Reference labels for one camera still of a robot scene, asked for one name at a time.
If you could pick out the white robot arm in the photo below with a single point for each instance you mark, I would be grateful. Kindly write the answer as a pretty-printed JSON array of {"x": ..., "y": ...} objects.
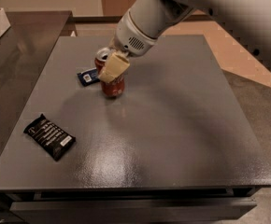
[{"x": 247, "y": 21}]

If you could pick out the dark drawer front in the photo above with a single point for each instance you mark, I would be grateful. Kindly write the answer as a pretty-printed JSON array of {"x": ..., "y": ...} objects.
[{"x": 133, "y": 211}]

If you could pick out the red coke can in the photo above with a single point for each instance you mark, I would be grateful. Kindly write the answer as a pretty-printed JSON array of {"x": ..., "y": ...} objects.
[{"x": 116, "y": 87}]

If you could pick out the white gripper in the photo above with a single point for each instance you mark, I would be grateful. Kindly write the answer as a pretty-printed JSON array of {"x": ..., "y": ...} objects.
[{"x": 130, "y": 36}]

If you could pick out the black snack bar wrapper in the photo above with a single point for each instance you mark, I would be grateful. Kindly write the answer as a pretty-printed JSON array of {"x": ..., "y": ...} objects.
[{"x": 53, "y": 139}]

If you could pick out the blue rxbar blueberry wrapper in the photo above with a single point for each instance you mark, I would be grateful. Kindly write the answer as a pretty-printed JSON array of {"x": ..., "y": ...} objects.
[{"x": 88, "y": 77}]

